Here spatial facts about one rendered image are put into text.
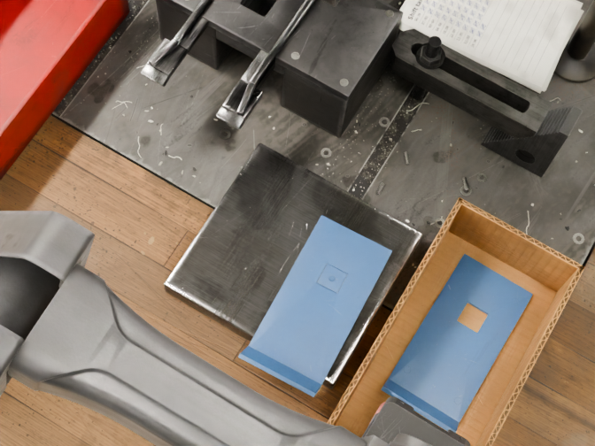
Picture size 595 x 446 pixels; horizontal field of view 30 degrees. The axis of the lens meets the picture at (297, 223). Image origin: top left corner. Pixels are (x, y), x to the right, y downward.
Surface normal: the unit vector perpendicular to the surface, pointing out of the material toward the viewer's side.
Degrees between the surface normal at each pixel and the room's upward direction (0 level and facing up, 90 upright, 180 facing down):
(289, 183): 0
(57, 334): 13
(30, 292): 45
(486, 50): 0
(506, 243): 90
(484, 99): 0
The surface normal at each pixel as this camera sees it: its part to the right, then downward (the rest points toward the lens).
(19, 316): 0.65, 0.07
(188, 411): 0.25, -0.25
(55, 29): 0.05, -0.36
